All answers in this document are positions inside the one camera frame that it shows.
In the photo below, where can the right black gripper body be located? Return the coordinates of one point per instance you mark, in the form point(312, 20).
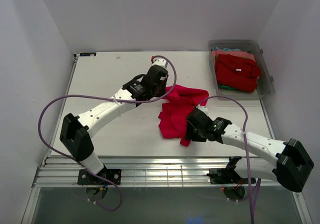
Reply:
point(195, 134)

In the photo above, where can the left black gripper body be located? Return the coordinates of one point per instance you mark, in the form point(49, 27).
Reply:
point(160, 91)

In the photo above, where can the crimson red t shirt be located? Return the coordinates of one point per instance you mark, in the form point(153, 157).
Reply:
point(173, 117)

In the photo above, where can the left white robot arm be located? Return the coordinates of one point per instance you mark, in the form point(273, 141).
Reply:
point(77, 131)

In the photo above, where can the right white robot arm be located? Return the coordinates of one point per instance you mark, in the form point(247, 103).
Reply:
point(285, 162)

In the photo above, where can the green shirt in bin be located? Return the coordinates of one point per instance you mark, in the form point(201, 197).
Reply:
point(225, 87)

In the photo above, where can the folded red shirt in bin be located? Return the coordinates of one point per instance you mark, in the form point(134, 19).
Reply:
point(237, 72)

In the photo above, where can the clear plastic bin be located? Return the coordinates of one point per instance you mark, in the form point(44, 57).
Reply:
point(264, 83)

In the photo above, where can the light blue shirt in bin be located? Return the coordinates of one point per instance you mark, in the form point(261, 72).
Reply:
point(227, 49)

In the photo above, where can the blue label sticker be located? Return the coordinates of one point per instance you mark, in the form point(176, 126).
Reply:
point(87, 54)

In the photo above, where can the pink shirt in bin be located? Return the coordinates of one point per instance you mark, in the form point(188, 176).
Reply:
point(241, 54)

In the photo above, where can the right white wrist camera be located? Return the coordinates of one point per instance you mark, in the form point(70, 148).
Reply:
point(204, 109)

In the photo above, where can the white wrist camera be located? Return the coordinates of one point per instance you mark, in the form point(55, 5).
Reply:
point(159, 61)
point(204, 109)

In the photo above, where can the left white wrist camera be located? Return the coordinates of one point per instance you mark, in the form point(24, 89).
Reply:
point(159, 61)

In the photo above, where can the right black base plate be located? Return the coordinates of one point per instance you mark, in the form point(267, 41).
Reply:
point(225, 176)

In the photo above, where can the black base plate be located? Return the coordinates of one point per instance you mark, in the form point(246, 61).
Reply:
point(86, 178)
point(225, 176)

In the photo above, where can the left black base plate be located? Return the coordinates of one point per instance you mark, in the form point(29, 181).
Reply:
point(86, 178)

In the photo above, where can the aluminium frame rails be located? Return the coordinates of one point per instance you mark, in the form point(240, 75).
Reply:
point(59, 171)

